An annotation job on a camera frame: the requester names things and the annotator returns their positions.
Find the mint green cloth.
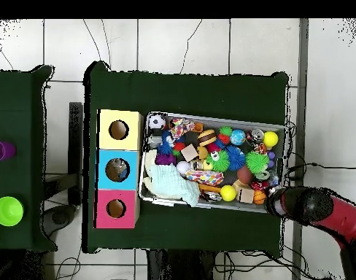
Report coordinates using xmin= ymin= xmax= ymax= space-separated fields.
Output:
xmin=148 ymin=164 xmax=201 ymax=208

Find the clear mesh bin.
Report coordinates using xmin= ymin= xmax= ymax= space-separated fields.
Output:
xmin=139 ymin=110 xmax=288 ymax=214

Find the wooden box with three holes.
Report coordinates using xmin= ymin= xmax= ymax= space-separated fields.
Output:
xmin=95 ymin=108 xmax=144 ymax=230

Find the brown burger toy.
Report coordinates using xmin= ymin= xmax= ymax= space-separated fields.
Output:
xmin=198 ymin=128 xmax=218 ymax=147

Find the small soccer ball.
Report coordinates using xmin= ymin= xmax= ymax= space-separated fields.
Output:
xmin=148 ymin=113 xmax=167 ymax=131

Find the green spiky ball with eyes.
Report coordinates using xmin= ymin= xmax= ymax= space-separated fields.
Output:
xmin=206 ymin=149 xmax=231 ymax=173

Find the large blue spiky ball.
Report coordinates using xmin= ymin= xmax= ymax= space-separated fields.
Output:
xmin=225 ymin=145 xmax=247 ymax=171

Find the small globe ball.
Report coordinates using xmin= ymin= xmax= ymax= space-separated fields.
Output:
xmin=230 ymin=128 xmax=247 ymax=147

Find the plain yellow ball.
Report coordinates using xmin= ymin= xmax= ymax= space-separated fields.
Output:
xmin=220 ymin=184 xmax=238 ymax=202

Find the small orange basketball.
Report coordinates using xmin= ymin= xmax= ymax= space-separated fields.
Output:
xmin=252 ymin=190 xmax=268 ymax=206

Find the yellow smiley ball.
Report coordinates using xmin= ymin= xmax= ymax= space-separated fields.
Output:
xmin=263 ymin=131 xmax=280 ymax=148

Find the purple cup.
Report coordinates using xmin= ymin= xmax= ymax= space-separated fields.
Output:
xmin=0 ymin=139 xmax=18 ymax=163

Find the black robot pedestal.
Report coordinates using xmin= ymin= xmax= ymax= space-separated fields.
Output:
xmin=147 ymin=249 xmax=225 ymax=280

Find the black cable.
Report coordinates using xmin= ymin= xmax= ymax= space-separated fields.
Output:
xmin=285 ymin=160 xmax=356 ymax=176

